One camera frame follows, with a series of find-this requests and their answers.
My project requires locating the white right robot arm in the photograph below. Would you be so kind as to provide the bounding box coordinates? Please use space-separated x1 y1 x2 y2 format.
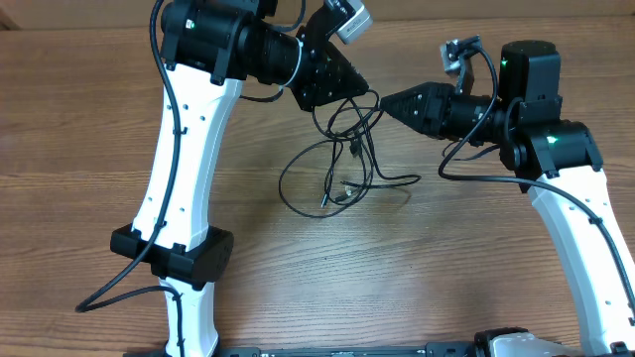
380 37 634 356

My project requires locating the black cable bundle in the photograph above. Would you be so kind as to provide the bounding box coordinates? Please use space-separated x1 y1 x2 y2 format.
311 88 423 208

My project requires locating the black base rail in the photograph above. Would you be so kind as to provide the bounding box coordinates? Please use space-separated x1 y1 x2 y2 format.
212 341 547 357

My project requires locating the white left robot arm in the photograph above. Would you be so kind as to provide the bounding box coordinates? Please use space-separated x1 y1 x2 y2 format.
110 1 372 356

